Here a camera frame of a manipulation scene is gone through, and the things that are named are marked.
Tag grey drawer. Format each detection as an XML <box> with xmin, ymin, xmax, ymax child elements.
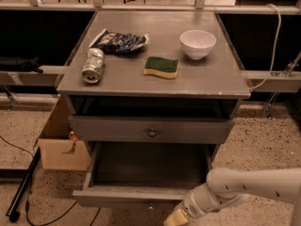
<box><xmin>70</xmin><ymin>116</ymin><xmax>234</xmax><ymax>144</ymax></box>
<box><xmin>73</xmin><ymin>142</ymin><xmax>215</xmax><ymax>210</ymax></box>

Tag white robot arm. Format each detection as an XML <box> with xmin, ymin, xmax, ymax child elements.
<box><xmin>164</xmin><ymin>168</ymin><xmax>301</xmax><ymax>226</ymax></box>

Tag grey top drawer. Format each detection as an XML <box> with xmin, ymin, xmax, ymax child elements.
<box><xmin>70</xmin><ymin>116</ymin><xmax>234</xmax><ymax>144</ymax></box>

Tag grey wooden drawer cabinet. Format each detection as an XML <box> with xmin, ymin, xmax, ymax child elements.
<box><xmin>55</xmin><ymin>8</ymin><xmax>251</xmax><ymax>162</ymax></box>

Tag brown cardboard box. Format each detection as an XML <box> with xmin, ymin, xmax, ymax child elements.
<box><xmin>37</xmin><ymin>97</ymin><xmax>90</xmax><ymax>171</ymax></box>

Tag green yellow sponge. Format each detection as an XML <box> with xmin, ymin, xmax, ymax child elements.
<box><xmin>143</xmin><ymin>56</ymin><xmax>178</xmax><ymax>79</ymax></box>

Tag black bar on floor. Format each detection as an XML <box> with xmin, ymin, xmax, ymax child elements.
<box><xmin>1</xmin><ymin>149</ymin><xmax>40</xmax><ymax>222</ymax></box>

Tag crushed green soda can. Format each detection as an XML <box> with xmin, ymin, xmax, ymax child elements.
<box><xmin>82</xmin><ymin>48</ymin><xmax>104</xmax><ymax>84</ymax></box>

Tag white ceramic bowl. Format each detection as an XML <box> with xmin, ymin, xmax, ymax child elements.
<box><xmin>180</xmin><ymin>30</ymin><xmax>216</xmax><ymax>60</ymax></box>

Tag blue crumpled chip bag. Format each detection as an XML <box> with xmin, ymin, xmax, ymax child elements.
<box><xmin>89</xmin><ymin>29</ymin><xmax>150</xmax><ymax>55</ymax></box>

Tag black object on ledge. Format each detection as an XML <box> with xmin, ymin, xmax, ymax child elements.
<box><xmin>0</xmin><ymin>56</ymin><xmax>43</xmax><ymax>73</ymax></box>

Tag black floor cable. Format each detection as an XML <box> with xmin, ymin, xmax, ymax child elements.
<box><xmin>0</xmin><ymin>136</ymin><xmax>100</xmax><ymax>226</ymax></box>

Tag white hanging cable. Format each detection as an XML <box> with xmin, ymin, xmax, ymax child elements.
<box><xmin>248</xmin><ymin>3</ymin><xmax>282</xmax><ymax>90</ymax></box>

